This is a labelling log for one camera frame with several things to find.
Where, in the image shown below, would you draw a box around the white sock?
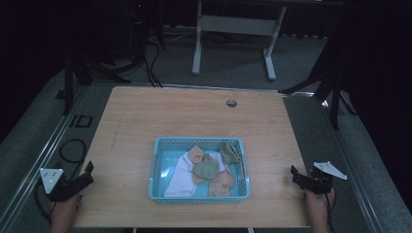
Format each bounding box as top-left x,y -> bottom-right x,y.
163,151 -> 226,198

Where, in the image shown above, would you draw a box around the light green sock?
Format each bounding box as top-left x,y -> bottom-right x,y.
191,152 -> 222,182

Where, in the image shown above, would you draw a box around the looped black floor cable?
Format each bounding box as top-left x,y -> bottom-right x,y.
58,138 -> 88,164

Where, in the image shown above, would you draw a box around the person's right hand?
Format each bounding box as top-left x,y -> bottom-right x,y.
304,188 -> 337,233

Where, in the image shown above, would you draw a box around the large pink sock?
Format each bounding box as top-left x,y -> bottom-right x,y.
193,164 -> 236,198

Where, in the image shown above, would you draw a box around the light blue plastic basket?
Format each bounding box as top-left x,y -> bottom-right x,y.
148,136 -> 252,205

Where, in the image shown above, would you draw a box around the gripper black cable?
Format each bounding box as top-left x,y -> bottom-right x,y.
325,186 -> 338,233
33,181 -> 56,225

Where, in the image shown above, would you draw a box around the olive green sock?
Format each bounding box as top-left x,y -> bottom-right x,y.
218,140 -> 243,165

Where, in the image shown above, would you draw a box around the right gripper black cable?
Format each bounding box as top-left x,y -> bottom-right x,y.
325,186 -> 338,233

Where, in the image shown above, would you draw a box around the person's left hand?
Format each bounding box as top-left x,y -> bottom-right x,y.
49,193 -> 84,233

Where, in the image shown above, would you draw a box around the black hanging cables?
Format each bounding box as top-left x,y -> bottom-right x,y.
142,40 -> 164,89

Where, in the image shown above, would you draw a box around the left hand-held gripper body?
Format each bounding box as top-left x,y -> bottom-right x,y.
38,167 -> 86,203

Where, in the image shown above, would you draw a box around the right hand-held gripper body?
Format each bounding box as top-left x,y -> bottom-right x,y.
304,160 -> 349,196

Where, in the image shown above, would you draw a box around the small pink sock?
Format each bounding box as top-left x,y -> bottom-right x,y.
188,145 -> 209,165

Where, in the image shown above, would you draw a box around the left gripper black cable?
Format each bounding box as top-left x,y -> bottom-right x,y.
33,181 -> 56,225

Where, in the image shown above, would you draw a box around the white desk frame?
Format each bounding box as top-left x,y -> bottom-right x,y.
191,0 -> 288,82

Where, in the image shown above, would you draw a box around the metal floor rail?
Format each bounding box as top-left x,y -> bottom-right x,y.
0,84 -> 93,231
281,91 -> 387,233

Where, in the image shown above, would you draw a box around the black tripod stand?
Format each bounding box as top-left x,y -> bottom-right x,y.
279,32 -> 359,131
62,48 -> 132,117

